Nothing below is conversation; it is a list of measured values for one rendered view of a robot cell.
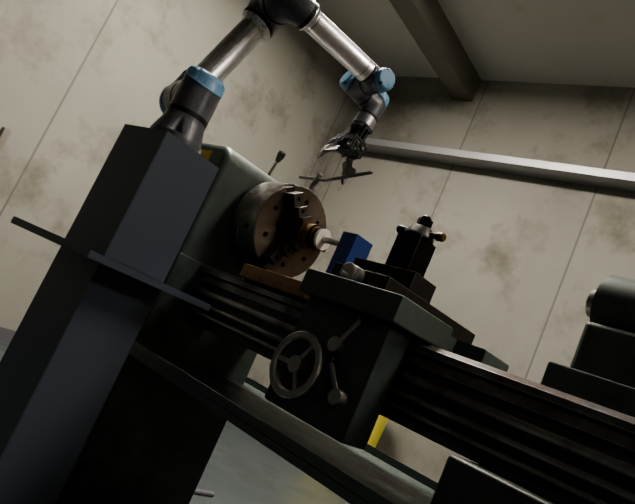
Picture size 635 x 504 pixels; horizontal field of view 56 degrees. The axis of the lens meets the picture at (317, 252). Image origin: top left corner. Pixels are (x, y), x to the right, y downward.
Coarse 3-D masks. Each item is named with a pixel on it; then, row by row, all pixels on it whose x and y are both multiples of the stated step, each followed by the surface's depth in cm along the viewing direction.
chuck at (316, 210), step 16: (256, 192) 198; (272, 192) 193; (304, 192) 201; (256, 208) 192; (272, 208) 193; (320, 208) 207; (240, 224) 195; (256, 224) 190; (272, 224) 194; (288, 224) 209; (320, 224) 208; (240, 240) 196; (256, 240) 191; (272, 240) 195; (256, 256) 193; (304, 256) 206; (288, 272) 203
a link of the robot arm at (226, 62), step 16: (256, 0) 187; (256, 16) 184; (240, 32) 183; (256, 32) 186; (272, 32) 189; (224, 48) 181; (240, 48) 183; (208, 64) 179; (224, 64) 181; (176, 80) 177; (160, 96) 180
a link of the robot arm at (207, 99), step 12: (192, 72) 164; (204, 72) 163; (180, 84) 165; (192, 84) 162; (204, 84) 163; (216, 84) 165; (180, 96) 162; (192, 96) 162; (204, 96) 163; (216, 96) 166; (192, 108) 162; (204, 108) 163
